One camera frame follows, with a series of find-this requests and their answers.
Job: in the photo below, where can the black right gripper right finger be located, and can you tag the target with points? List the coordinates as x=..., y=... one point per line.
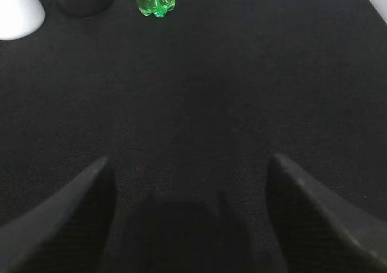
x=318, y=230

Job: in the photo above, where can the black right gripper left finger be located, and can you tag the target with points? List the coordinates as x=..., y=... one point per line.
x=68, y=231

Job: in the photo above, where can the black tablecloth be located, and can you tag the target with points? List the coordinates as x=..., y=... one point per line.
x=189, y=108

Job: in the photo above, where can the white ceramic mug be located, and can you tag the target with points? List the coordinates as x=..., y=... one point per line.
x=20, y=18

